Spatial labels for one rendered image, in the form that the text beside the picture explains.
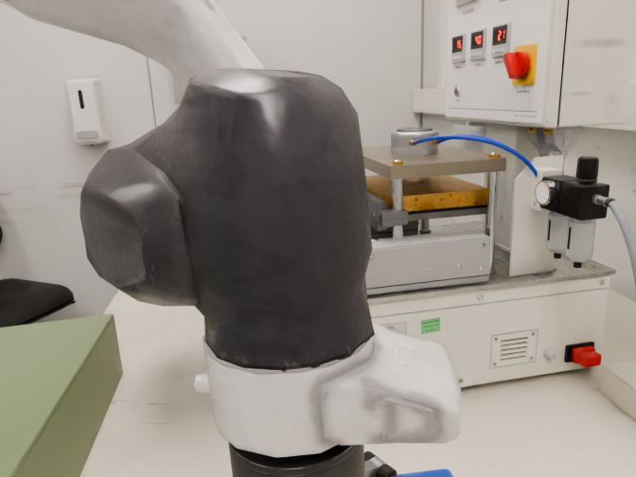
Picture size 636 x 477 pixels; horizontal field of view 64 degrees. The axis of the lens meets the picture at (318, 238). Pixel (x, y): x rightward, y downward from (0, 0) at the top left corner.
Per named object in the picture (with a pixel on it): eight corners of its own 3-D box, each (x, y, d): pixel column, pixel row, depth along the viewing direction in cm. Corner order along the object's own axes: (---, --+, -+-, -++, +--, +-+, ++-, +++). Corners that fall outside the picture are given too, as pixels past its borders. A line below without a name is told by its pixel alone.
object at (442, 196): (434, 191, 100) (436, 141, 97) (494, 216, 79) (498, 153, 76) (349, 198, 96) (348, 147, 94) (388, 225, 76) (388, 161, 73)
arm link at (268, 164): (203, 262, 39) (69, 307, 32) (181, 81, 35) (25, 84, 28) (407, 319, 27) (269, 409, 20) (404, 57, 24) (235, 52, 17)
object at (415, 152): (459, 185, 104) (462, 120, 100) (557, 220, 75) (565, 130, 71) (344, 195, 100) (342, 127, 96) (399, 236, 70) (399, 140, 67)
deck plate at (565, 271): (497, 222, 112) (497, 218, 112) (615, 274, 79) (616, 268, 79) (290, 242, 104) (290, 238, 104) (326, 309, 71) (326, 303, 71)
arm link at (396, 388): (175, 326, 28) (187, 414, 29) (312, 438, 18) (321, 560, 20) (349, 271, 35) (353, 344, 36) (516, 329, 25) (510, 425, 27)
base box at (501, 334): (492, 296, 116) (496, 223, 112) (615, 383, 81) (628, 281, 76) (257, 326, 107) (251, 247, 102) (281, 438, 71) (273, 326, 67)
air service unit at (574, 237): (545, 245, 78) (554, 148, 74) (616, 276, 65) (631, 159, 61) (514, 249, 77) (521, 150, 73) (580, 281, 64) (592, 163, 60)
